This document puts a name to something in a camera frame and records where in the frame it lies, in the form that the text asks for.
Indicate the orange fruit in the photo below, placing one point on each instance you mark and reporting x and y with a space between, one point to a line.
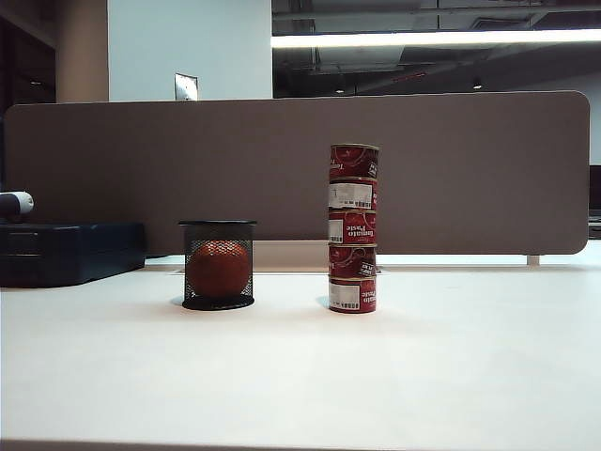
218 270

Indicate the tomato paste can white label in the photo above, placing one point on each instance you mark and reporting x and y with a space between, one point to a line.
352 193

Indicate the black mesh pen holder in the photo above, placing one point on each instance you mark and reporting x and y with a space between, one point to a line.
218 224

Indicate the white divider foot bracket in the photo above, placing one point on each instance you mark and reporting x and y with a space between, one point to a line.
533 260

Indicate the tomato paste can dark badge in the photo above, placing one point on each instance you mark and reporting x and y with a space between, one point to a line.
349 260

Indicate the tomato paste can red label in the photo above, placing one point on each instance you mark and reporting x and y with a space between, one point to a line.
353 162

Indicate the white and blue cylinder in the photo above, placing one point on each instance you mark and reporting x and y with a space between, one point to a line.
14 203

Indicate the ceiling light strip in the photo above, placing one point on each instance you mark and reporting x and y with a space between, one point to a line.
422 38

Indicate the tomato paste can barcode label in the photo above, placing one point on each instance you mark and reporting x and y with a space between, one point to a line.
352 295

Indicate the brown desk divider panel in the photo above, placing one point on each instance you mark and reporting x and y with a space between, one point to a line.
188 160

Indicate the tomato paste can large lettering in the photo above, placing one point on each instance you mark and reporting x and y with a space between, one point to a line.
359 228

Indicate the dark blue plastic case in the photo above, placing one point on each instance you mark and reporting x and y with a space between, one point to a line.
70 253

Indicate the white wall sign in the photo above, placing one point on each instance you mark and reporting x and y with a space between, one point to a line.
185 87

